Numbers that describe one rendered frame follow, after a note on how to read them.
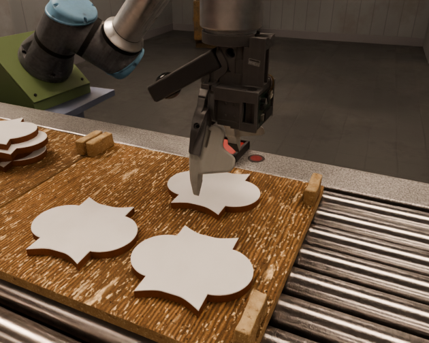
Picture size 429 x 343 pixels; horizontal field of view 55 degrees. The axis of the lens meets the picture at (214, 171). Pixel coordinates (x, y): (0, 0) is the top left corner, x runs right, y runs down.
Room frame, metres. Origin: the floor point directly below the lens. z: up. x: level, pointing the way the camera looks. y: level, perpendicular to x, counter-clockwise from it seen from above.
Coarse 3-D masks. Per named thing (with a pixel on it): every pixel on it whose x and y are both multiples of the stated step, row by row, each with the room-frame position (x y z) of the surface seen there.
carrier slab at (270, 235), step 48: (48, 192) 0.53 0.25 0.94; (96, 192) 0.53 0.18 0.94; (144, 192) 0.53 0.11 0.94; (288, 192) 0.53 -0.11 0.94; (0, 240) 0.42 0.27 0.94; (240, 240) 0.42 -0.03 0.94; (288, 240) 0.42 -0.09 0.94; (48, 288) 0.33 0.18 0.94; (96, 288) 0.33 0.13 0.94; (144, 336) 0.28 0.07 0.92; (192, 336) 0.27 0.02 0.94
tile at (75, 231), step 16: (64, 208) 0.47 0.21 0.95; (80, 208) 0.47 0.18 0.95; (96, 208) 0.47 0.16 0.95; (112, 208) 0.47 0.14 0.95; (128, 208) 0.47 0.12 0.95; (32, 224) 0.44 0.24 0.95; (48, 224) 0.44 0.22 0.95; (64, 224) 0.44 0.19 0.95; (80, 224) 0.44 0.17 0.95; (96, 224) 0.44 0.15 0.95; (112, 224) 0.44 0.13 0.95; (128, 224) 0.44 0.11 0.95; (48, 240) 0.40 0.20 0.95; (64, 240) 0.40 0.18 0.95; (80, 240) 0.40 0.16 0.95; (96, 240) 0.40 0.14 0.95; (112, 240) 0.40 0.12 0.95; (128, 240) 0.40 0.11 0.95; (64, 256) 0.38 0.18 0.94; (80, 256) 0.37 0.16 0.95; (96, 256) 0.38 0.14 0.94; (112, 256) 0.38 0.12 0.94
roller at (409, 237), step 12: (324, 216) 0.50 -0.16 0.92; (336, 216) 0.49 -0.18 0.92; (348, 216) 0.49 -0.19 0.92; (360, 216) 0.49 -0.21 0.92; (336, 228) 0.48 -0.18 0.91; (348, 228) 0.48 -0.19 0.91; (360, 228) 0.47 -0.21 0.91; (372, 228) 0.47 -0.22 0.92; (384, 228) 0.47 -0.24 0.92; (396, 228) 0.46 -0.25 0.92; (408, 228) 0.46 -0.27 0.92; (384, 240) 0.46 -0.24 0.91; (396, 240) 0.45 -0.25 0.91; (408, 240) 0.45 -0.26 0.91; (420, 240) 0.44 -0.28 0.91
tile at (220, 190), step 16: (176, 176) 0.56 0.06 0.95; (208, 176) 0.56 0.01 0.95; (224, 176) 0.56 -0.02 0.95; (240, 176) 0.56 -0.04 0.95; (176, 192) 0.52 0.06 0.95; (192, 192) 0.52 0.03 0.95; (208, 192) 0.52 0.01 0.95; (224, 192) 0.52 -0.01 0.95; (240, 192) 0.52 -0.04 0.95; (256, 192) 0.52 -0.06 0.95; (192, 208) 0.49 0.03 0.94; (208, 208) 0.47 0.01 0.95; (224, 208) 0.48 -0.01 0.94; (240, 208) 0.48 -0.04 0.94
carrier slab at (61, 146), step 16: (48, 144) 0.71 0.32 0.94; (64, 144) 0.71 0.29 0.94; (48, 160) 0.64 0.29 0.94; (64, 160) 0.64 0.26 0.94; (0, 176) 0.58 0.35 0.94; (16, 176) 0.58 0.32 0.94; (32, 176) 0.58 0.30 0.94; (48, 176) 0.58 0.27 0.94; (0, 192) 0.53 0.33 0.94; (16, 192) 0.53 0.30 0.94
